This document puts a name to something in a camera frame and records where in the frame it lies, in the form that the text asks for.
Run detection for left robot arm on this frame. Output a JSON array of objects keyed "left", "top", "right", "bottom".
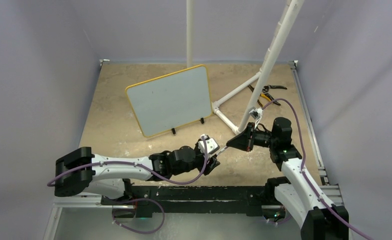
[{"left": 47, "top": 140, "right": 220, "bottom": 205}]

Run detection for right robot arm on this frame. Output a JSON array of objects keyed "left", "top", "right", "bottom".
[{"left": 226, "top": 117, "right": 349, "bottom": 240}]

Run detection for metal corner bracket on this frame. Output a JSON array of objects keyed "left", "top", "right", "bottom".
[
  {"left": 99, "top": 59, "right": 110, "bottom": 68},
  {"left": 288, "top": 60, "right": 298, "bottom": 70}
]

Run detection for yellow-handled pliers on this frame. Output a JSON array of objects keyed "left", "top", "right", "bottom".
[{"left": 259, "top": 93, "right": 281, "bottom": 106}]

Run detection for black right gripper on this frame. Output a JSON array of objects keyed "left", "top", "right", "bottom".
[{"left": 227, "top": 122, "right": 277, "bottom": 152}]

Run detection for right metal corner bracket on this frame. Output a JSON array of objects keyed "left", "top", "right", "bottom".
[{"left": 288, "top": 60, "right": 298, "bottom": 70}]

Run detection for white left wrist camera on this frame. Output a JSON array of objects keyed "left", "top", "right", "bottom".
[{"left": 198, "top": 134, "right": 220, "bottom": 156}]

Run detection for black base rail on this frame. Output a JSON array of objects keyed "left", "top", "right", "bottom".
[{"left": 101, "top": 185, "right": 286, "bottom": 221}]

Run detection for white PVC pipe frame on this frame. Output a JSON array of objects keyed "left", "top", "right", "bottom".
[{"left": 186, "top": 0, "right": 304, "bottom": 136}]

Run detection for yellow-framed whiteboard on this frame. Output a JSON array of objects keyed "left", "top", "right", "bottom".
[{"left": 125, "top": 64, "right": 213, "bottom": 138}]

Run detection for black-capped whiteboard marker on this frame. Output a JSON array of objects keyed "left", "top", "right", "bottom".
[{"left": 214, "top": 146, "right": 228, "bottom": 158}]

